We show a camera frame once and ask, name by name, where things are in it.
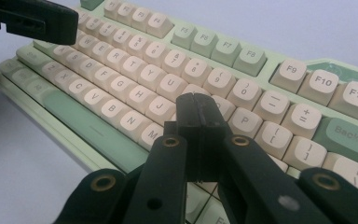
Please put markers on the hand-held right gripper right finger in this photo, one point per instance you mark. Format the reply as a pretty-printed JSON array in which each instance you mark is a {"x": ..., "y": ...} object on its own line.
[{"x": 254, "y": 177}]

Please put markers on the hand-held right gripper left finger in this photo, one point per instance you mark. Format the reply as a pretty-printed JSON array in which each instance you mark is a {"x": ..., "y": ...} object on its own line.
[{"x": 161, "y": 174}]

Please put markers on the green and cream keyboard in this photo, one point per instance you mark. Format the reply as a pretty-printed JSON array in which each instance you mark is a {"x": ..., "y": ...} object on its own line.
[{"x": 136, "y": 71}]

